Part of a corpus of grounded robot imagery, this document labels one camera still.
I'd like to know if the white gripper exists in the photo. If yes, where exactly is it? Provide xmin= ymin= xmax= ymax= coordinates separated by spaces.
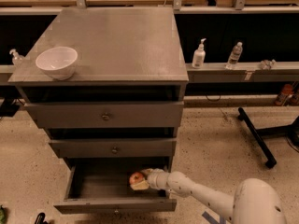
xmin=131 ymin=168 xmax=164 ymax=190

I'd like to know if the red apple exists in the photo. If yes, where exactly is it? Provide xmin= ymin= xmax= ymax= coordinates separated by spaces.
xmin=129 ymin=172 xmax=145 ymax=185

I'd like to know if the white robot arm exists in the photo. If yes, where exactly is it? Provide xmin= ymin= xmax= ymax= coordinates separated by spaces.
xmin=129 ymin=169 xmax=287 ymax=224

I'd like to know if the grey middle drawer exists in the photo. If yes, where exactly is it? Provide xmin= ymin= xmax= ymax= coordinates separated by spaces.
xmin=50 ymin=138 xmax=177 ymax=159

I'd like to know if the grey open bottom drawer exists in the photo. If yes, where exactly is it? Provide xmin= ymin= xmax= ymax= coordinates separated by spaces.
xmin=54 ymin=157 xmax=177 ymax=214

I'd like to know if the grey top drawer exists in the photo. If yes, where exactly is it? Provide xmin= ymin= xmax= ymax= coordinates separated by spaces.
xmin=25 ymin=102 xmax=183 ymax=129

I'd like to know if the grey drawer cabinet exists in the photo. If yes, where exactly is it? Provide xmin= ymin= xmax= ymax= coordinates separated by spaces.
xmin=7 ymin=7 xmax=190 ymax=216

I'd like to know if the black stand base leg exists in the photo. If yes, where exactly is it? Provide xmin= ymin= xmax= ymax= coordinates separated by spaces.
xmin=238 ymin=107 xmax=277 ymax=169

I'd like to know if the white pump lotion bottle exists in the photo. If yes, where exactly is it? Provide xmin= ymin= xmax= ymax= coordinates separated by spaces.
xmin=192 ymin=38 xmax=206 ymax=68

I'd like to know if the white ceramic bowl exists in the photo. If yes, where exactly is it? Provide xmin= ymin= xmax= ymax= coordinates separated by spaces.
xmin=36 ymin=47 xmax=78 ymax=80

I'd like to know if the clear plastic water bottle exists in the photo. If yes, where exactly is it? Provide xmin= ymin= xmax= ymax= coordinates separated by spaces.
xmin=225 ymin=42 xmax=243 ymax=69

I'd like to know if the crumpled clear plastic wrap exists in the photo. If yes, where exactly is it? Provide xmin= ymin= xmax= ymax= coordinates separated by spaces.
xmin=260 ymin=60 xmax=276 ymax=70

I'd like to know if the clear pump sanitizer bottle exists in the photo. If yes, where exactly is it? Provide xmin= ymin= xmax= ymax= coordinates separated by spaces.
xmin=9 ymin=49 xmax=24 ymax=66

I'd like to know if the grey metal shelf rail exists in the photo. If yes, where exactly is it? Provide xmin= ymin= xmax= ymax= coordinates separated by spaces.
xmin=186 ymin=62 xmax=299 ymax=83

